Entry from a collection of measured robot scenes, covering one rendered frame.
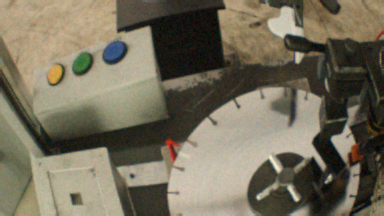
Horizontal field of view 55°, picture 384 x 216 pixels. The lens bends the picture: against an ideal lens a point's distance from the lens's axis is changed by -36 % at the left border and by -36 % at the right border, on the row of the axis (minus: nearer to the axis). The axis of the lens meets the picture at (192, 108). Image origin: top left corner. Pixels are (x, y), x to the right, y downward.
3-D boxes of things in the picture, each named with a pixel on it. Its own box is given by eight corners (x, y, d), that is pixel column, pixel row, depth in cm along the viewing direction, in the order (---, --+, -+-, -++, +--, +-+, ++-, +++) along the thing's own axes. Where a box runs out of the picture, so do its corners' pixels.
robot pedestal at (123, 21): (123, 79, 192) (93, -33, 125) (234, 54, 192) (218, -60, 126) (142, 182, 173) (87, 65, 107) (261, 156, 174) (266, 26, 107)
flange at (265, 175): (279, 141, 74) (280, 134, 71) (323, 174, 70) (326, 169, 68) (230, 199, 70) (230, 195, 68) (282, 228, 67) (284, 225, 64)
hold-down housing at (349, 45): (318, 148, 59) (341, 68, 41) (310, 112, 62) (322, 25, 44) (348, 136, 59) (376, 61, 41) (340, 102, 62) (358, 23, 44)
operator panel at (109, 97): (52, 142, 99) (33, 113, 86) (49, 100, 104) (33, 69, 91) (169, 118, 100) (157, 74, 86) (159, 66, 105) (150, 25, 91)
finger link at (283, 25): (267, 56, 68) (267, 8, 71) (304, 65, 67) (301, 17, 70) (267, 45, 65) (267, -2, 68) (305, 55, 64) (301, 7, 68)
